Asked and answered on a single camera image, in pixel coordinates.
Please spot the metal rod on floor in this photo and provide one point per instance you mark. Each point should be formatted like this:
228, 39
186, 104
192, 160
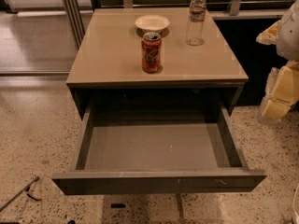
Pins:
27, 189

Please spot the small black floor object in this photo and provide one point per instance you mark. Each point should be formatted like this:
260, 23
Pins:
118, 205

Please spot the clear plastic water bottle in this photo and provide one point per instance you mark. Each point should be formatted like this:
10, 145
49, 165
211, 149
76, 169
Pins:
195, 23

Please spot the grey cabinet with tan top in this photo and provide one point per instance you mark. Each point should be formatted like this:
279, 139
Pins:
111, 56

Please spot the white ceramic bowl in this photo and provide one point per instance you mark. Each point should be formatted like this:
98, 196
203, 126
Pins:
152, 23

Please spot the red coke can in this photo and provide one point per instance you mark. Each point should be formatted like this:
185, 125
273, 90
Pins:
151, 52

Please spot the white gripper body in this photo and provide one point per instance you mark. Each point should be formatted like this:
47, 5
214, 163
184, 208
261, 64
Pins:
289, 36

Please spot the open grey top drawer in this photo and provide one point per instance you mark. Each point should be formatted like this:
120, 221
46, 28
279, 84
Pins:
151, 152

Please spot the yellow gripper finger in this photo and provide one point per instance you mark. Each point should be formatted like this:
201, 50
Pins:
281, 91
269, 35

